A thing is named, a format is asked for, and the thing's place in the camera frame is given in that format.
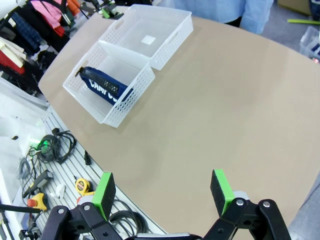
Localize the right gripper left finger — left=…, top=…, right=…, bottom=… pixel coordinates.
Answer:
left=39, top=172, right=121, bottom=240

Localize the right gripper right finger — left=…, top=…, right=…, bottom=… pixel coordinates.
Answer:
left=202, top=169, right=292, bottom=240

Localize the navy Campus pencil case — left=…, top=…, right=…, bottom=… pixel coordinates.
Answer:
left=75, top=66, right=135, bottom=106

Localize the person's left forearm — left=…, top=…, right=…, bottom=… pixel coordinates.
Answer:
left=239, top=0, right=275, bottom=35

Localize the yellow tape measure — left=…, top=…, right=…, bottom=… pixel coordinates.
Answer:
left=75, top=177, right=92, bottom=196

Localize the grey slatted platform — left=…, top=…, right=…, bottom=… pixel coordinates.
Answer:
left=11, top=104, right=167, bottom=240

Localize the small white plastic part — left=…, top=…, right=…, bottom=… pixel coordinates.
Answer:
left=49, top=184, right=67, bottom=199

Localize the white square sticker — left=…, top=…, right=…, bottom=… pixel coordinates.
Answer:
left=140, top=34, right=157, bottom=46

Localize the pink garment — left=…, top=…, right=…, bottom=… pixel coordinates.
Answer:
left=30, top=0, right=63, bottom=29

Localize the black power adapter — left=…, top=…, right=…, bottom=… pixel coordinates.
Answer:
left=22, top=169, right=54, bottom=199

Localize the yellow red emergency stop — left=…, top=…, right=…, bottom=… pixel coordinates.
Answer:
left=26, top=192, right=49, bottom=211

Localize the white perforated plastic basket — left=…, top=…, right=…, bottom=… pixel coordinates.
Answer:
left=98, top=4, right=195, bottom=71
left=62, top=41, right=156, bottom=129

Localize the dark blue plaid garment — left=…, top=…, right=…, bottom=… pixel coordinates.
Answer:
left=9, top=11, right=44, bottom=52

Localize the person in blue shirt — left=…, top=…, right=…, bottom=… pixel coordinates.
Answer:
left=171, top=0, right=248, bottom=25

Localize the cream fabric piece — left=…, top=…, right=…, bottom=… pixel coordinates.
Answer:
left=0, top=36, right=28, bottom=69

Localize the white plastic bag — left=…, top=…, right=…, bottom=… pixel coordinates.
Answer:
left=0, top=76, right=50, bottom=161

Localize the clear plastic storage box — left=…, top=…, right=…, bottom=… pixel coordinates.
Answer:
left=299, top=25, right=320, bottom=61

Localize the green stick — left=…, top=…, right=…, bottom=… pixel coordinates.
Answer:
left=286, top=18, right=320, bottom=26

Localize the brown cardboard box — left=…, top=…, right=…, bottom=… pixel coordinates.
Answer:
left=276, top=0, right=314, bottom=16

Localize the black cable bundle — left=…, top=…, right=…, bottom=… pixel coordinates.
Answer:
left=109, top=199, right=151, bottom=236
left=28, top=127, right=78, bottom=165

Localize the grey coiled cable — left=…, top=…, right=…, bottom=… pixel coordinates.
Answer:
left=16, top=156, right=33, bottom=179

